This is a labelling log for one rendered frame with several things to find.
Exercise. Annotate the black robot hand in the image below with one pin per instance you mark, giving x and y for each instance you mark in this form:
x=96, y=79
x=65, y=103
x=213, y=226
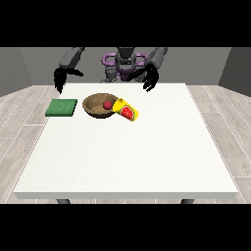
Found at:
x=149, y=77
x=60, y=77

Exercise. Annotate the green square pad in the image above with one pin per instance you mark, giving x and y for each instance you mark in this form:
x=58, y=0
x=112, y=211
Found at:
x=61, y=107

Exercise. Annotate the yellow cup with melon print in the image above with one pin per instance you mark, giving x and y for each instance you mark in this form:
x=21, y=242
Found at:
x=126, y=110

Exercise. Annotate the brown wooden bowl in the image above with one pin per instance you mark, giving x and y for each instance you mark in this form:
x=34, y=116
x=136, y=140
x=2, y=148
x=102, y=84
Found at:
x=97, y=106

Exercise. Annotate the small red ball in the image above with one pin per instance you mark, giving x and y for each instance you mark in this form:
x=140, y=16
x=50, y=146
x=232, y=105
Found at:
x=107, y=105

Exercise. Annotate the grey robot trunk purple rings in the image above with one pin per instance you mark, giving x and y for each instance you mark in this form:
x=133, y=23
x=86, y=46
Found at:
x=124, y=62

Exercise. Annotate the dark table leg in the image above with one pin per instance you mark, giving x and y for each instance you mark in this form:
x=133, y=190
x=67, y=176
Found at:
x=187, y=201
x=63, y=201

